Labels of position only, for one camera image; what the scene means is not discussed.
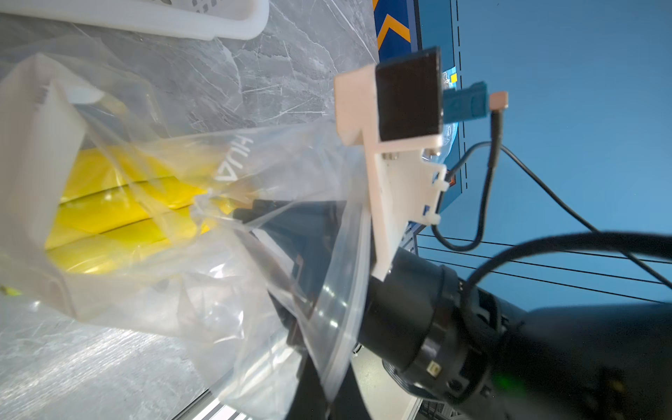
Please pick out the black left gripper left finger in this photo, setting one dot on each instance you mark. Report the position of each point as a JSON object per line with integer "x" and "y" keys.
{"x": 309, "y": 401}

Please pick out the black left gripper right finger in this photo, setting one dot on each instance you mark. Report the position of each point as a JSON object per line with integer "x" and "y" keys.
{"x": 348, "y": 403}

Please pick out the clear bag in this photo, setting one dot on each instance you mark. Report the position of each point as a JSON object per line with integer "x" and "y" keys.
{"x": 252, "y": 245}

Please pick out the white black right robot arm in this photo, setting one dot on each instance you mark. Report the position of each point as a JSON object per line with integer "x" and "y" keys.
{"x": 577, "y": 362}

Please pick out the white perforated plastic basket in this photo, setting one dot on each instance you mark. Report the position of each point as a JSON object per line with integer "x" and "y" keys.
{"x": 195, "y": 20}

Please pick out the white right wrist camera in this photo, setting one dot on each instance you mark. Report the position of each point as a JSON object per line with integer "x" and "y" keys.
{"x": 396, "y": 111}

